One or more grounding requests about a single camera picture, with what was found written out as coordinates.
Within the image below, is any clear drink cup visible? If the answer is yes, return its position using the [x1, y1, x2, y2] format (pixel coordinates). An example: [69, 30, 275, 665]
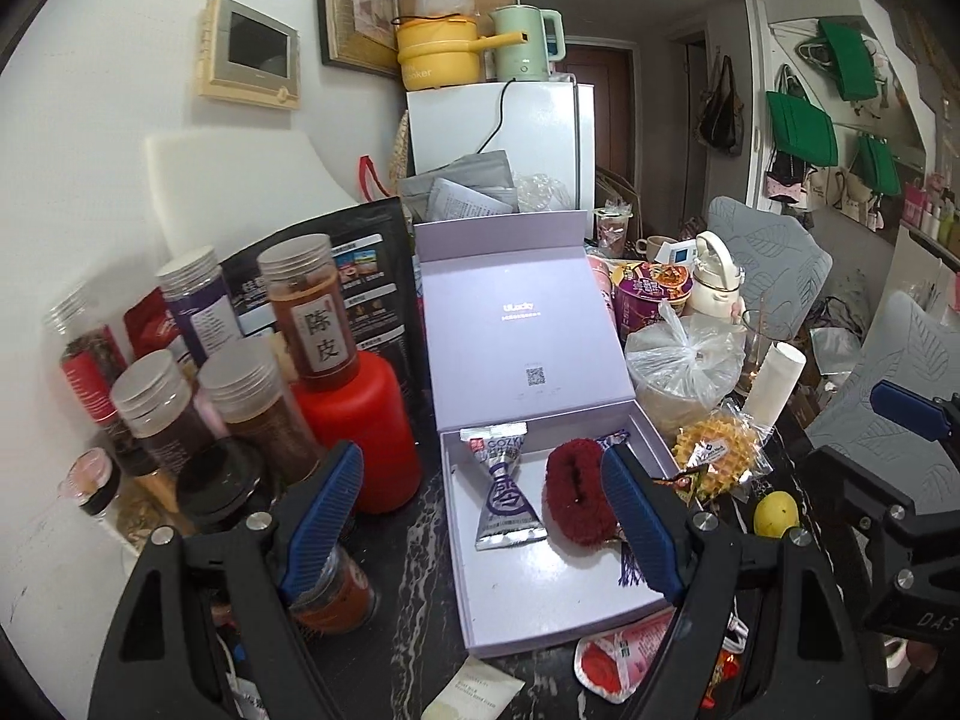
[594, 208, 635, 257]

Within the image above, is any clear plastic wrapper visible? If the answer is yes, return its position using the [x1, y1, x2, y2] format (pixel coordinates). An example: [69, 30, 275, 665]
[517, 173, 575, 213]

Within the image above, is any grey foil pouch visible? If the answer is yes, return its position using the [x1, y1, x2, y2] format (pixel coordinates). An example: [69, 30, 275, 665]
[399, 151, 519, 223]

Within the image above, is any grey leaf-pattern chair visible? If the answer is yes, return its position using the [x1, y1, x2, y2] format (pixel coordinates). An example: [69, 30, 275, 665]
[708, 196, 834, 339]
[805, 290, 960, 497]

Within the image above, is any white hand cream tube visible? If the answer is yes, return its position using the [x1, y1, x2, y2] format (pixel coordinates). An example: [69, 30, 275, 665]
[438, 655, 527, 720]

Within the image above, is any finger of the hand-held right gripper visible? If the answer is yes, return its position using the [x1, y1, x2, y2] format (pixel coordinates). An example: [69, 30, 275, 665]
[799, 446, 960, 545]
[870, 381, 960, 443]

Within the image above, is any wall intercom panel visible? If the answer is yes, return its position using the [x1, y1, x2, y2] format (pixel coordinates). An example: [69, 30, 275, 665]
[198, 0, 302, 110]

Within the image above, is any purple label jar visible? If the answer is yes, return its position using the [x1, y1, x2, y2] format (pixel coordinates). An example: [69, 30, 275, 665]
[157, 249, 245, 369]

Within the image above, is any orange label jar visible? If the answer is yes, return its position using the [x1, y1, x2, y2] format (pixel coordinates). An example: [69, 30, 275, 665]
[288, 546, 377, 632]

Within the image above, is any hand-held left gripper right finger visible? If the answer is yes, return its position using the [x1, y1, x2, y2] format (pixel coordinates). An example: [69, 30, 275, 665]
[600, 442, 875, 720]

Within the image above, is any white tote bag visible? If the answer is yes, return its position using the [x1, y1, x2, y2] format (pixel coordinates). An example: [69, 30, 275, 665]
[805, 164, 887, 230]

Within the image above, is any waffle cookie pack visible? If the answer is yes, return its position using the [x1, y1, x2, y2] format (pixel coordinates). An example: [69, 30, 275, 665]
[670, 397, 774, 500]

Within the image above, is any brown door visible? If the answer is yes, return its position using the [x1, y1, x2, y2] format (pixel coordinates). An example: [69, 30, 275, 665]
[555, 44, 632, 204]

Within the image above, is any brown spice jar silver lid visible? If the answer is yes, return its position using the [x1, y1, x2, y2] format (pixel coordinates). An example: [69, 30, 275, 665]
[110, 352, 219, 467]
[198, 337, 324, 482]

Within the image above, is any row of bottles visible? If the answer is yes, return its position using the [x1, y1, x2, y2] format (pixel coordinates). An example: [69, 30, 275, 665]
[903, 179, 960, 249]

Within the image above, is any white fridge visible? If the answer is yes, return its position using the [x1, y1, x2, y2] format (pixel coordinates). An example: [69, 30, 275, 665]
[404, 79, 596, 212]

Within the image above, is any black stand-up pouch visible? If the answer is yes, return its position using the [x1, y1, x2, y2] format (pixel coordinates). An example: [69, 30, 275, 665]
[220, 196, 422, 422]

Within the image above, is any gold picture frame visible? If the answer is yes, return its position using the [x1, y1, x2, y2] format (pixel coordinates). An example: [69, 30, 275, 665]
[318, 0, 403, 77]

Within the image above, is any black hanging bag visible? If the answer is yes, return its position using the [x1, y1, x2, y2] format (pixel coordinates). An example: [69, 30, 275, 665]
[697, 55, 744, 158]

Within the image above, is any pink sachet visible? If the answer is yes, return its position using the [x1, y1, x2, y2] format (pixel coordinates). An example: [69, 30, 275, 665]
[573, 607, 677, 705]

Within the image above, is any dark red fuzzy scrunchie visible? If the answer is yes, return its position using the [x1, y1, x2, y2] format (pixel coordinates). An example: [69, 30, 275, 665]
[543, 440, 620, 548]

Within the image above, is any small black-lid jar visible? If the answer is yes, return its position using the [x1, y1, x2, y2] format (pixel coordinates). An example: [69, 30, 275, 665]
[63, 448, 125, 519]

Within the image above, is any lavender gift box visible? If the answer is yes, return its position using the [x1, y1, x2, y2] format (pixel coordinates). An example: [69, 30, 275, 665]
[413, 210, 680, 659]

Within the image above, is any green label black-lid jar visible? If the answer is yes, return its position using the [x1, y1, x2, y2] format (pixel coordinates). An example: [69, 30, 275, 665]
[175, 438, 283, 534]

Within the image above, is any pink paper cup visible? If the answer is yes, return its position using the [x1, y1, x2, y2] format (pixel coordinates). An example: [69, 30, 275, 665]
[586, 253, 624, 317]

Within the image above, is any red pouch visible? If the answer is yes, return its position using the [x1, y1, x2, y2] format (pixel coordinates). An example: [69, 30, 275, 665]
[123, 288, 185, 362]

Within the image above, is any purple silver snack packet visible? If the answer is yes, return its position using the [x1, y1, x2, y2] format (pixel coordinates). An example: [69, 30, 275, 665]
[458, 424, 549, 551]

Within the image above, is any purple instant noodle cup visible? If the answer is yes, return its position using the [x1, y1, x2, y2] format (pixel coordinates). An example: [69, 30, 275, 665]
[610, 262, 695, 332]

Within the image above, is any white paper roll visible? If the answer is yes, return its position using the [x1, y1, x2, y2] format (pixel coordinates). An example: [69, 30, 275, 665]
[742, 340, 806, 429]

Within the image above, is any brown jar white label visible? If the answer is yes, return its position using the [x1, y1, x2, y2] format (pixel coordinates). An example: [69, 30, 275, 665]
[256, 233, 358, 394]

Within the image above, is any red label jar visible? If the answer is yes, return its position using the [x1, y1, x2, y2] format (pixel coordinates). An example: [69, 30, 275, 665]
[44, 284, 133, 422]

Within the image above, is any green electric kettle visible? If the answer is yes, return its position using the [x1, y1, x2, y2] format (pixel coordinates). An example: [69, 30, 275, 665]
[490, 5, 568, 84]

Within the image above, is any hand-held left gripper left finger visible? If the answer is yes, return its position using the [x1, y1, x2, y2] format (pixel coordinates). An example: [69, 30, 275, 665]
[88, 441, 365, 720]

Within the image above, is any black power cable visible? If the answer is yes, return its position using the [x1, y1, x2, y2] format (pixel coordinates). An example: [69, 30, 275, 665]
[479, 79, 527, 159]

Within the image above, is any red bottle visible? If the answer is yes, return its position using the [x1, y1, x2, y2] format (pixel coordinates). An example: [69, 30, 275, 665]
[290, 350, 424, 515]

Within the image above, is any yellow cooking pot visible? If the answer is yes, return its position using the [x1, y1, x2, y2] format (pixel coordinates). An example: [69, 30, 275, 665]
[394, 12, 527, 92]

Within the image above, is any yellow lemon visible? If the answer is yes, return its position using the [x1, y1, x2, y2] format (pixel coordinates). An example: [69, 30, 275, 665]
[753, 490, 800, 538]

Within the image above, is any plastic bag covered bowl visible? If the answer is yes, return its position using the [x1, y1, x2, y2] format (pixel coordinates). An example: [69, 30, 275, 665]
[624, 299, 748, 440]

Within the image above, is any lavender drawstring pouch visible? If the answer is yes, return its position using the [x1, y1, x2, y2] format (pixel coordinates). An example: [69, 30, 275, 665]
[595, 430, 647, 588]

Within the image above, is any yellow powder jar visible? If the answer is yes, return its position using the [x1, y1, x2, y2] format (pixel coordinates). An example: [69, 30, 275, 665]
[133, 463, 190, 535]

